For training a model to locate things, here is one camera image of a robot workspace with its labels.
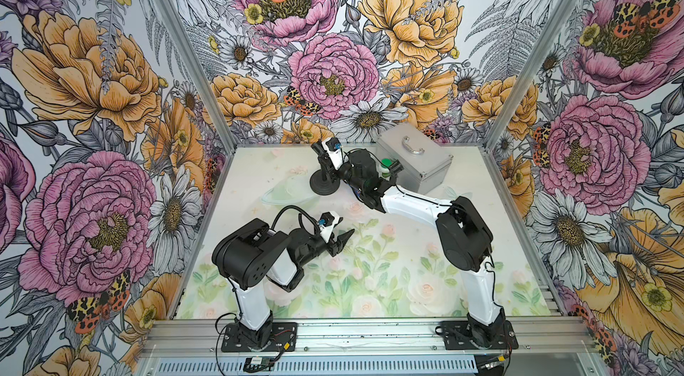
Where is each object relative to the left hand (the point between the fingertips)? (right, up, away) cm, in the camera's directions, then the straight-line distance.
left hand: (347, 229), depth 89 cm
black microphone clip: (-8, +25, -8) cm, 28 cm away
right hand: (-8, +23, -1) cm, 24 cm away
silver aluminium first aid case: (+28, +22, +8) cm, 36 cm away
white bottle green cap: (+15, +22, +14) cm, 31 cm away
